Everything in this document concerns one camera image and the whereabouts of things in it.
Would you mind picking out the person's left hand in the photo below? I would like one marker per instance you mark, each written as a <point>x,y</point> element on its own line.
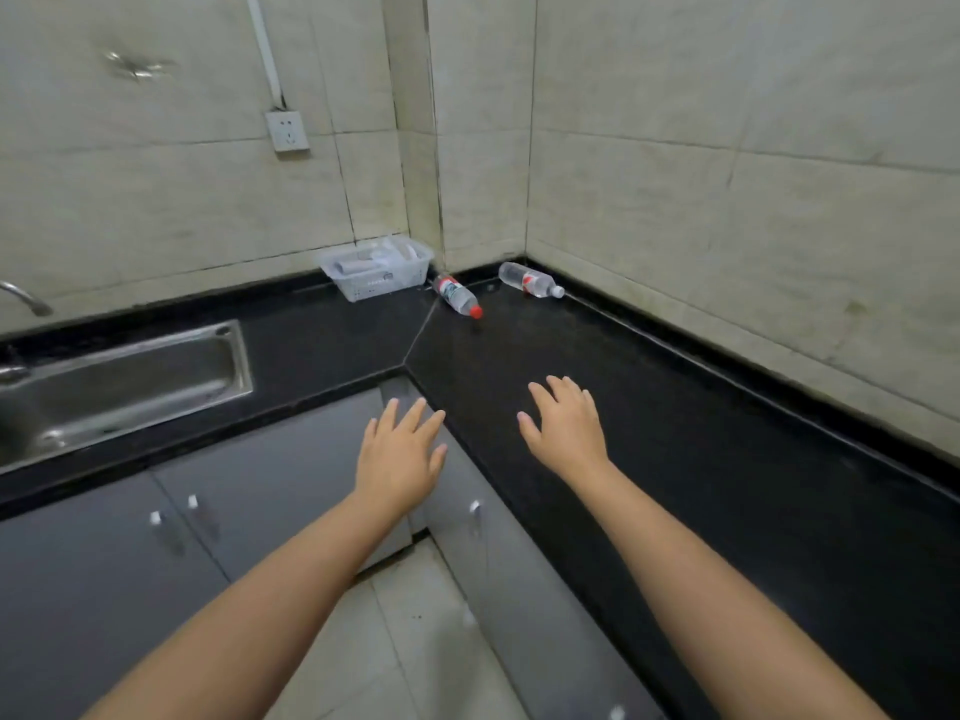
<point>396,464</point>

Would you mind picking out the person's right hand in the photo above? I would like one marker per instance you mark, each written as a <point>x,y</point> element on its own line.
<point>570,438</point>

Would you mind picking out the person's left middle finger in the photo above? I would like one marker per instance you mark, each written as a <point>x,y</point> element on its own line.
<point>412,416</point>

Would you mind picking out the person's right little finger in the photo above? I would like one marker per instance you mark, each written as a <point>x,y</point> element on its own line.
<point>589,406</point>

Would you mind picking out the person's right middle finger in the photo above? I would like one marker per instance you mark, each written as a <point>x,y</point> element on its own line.
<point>560,389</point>

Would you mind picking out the person's left little finger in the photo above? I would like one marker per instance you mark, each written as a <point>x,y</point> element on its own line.
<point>367,433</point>

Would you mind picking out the person's left thumb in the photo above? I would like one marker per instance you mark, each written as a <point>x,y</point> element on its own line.
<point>439,461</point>

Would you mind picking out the person's right thumb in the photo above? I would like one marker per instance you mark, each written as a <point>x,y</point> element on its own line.
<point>527,431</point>

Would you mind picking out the person's left forearm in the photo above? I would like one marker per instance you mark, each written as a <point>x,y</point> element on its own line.
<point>247,614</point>

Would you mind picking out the person's right forearm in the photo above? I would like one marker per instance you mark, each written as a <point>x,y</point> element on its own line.
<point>712,599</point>

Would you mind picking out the grey cabinet door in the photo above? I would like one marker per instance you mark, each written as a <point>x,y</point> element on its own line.
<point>277,479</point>
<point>90,592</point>
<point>525,614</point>

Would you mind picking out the white cap plastic bottle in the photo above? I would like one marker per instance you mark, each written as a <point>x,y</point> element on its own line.
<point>529,280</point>

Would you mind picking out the red cap plastic bottle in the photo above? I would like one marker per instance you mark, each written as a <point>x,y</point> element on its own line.
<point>457,296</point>

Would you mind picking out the white plastic basket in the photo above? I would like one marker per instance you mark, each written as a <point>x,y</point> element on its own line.
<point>379,273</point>

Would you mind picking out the white tube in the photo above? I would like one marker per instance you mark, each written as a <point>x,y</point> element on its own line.
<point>358,266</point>

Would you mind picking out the stainless steel sink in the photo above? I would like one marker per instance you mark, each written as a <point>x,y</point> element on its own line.
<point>127,389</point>

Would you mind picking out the metal faucet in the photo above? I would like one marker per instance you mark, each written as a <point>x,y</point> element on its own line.
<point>26,298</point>

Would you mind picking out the white wall socket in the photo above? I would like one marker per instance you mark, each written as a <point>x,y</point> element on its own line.
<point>287,131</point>

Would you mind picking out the metal wall hook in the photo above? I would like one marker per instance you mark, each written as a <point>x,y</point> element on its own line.
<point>135,66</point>

